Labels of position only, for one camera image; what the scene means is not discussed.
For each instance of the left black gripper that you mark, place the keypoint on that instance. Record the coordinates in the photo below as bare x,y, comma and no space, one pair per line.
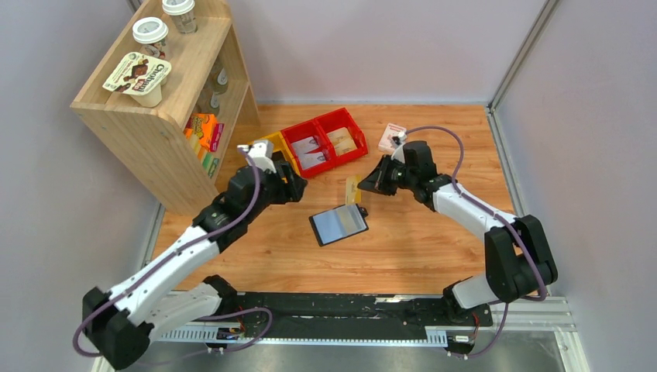
287,184

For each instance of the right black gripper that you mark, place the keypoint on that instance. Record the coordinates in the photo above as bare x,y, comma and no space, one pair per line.
386,174

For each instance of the gold credit card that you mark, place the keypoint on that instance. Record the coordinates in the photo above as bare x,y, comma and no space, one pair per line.
353,194
345,146

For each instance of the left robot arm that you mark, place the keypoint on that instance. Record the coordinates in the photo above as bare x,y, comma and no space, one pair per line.
121,323

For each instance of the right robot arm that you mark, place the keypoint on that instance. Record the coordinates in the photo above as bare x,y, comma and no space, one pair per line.
518,258

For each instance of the white pink card box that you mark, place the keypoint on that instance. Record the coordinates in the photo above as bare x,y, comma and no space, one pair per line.
386,143

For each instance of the white cards in bin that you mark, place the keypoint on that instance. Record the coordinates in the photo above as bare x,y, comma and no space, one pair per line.
308,152

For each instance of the tan card in bin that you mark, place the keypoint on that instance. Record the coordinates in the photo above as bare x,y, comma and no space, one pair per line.
339,134

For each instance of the yellow plastic bin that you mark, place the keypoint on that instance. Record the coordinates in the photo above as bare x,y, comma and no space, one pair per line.
281,151

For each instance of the red plastic bin middle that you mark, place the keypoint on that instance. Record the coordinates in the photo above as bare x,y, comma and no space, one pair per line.
303,130

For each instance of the red plastic bin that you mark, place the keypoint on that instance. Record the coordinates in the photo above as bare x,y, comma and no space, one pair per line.
342,118
303,130

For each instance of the red plastic bin right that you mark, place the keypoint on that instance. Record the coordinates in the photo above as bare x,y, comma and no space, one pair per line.
342,118

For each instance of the orange snack box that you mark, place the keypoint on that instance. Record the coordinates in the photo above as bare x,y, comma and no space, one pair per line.
206,129

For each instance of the glass bottle on shelf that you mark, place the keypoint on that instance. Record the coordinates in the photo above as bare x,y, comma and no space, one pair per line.
218,78

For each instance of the wooden shelf unit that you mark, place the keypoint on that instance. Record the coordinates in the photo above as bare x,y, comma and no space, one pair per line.
150,141

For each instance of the Chobani yogurt cup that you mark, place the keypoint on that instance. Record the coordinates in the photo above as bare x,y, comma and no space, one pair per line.
140,77

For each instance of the white lidded cup far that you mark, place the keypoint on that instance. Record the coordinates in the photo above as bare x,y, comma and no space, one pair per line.
182,14

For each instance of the white lidded cup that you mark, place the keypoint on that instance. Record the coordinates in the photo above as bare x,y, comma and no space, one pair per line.
182,14
151,33

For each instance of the white lidded cup near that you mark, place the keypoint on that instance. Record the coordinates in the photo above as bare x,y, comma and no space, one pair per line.
151,33

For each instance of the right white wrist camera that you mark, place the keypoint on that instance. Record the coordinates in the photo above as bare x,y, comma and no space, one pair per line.
398,141

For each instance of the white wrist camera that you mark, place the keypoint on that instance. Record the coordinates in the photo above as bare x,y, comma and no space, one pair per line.
398,141
259,154

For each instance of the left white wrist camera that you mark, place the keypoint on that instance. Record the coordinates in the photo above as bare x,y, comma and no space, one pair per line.
259,154

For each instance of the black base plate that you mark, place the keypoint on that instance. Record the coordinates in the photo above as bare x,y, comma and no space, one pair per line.
347,317

